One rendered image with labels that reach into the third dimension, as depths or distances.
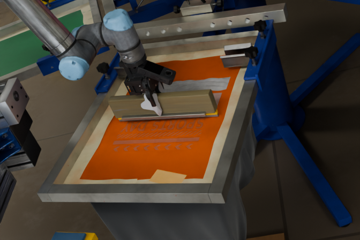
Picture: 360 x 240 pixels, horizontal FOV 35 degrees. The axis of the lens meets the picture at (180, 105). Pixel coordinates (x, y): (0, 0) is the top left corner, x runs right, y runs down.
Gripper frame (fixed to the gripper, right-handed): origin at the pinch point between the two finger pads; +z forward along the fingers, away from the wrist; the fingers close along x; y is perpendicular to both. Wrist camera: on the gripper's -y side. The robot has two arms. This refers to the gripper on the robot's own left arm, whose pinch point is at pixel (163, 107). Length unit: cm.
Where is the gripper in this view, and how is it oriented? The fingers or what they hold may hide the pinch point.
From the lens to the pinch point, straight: 180.3
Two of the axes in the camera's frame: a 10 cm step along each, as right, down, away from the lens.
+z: 3.3, 7.7, 5.5
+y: -9.0, 0.9, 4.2
